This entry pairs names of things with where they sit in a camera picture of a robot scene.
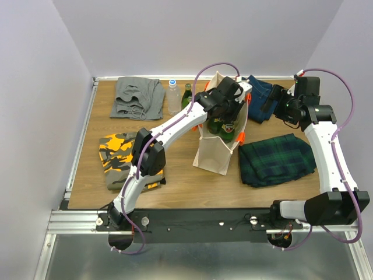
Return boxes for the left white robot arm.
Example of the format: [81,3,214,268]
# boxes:
[107,76,252,230]

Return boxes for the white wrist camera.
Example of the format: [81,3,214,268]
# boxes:
[287,83,295,96]
[234,76,252,103]

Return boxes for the green glass bottle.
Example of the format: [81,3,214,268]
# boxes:
[219,122,237,144]
[207,118,223,135]
[181,83,192,109]

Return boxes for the clear plastic water bottle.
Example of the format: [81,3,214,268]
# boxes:
[166,79,181,116]

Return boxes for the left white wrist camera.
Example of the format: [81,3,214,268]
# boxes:
[234,76,252,103]

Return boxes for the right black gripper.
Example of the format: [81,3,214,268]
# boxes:
[259,83,301,125]

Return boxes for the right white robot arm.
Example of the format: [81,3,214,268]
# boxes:
[261,76,370,229]

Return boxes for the beige canvas tote bag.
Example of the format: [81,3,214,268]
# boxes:
[193,72,251,175]

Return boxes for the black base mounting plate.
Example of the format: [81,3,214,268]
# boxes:
[96,208,302,244]

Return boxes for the green plaid folded cloth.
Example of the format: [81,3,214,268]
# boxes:
[238,134,316,188]

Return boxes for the dark blue folded jeans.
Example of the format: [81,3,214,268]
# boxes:
[248,75,278,124]

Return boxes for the orange camouflage folded pants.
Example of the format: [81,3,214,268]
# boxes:
[98,132,167,192]

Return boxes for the aluminium rail frame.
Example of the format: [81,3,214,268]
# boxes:
[36,80,372,279]

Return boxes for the grey folded shorts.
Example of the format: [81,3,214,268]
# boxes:
[110,76,166,121]

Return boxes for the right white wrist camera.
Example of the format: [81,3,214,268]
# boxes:
[287,83,295,96]

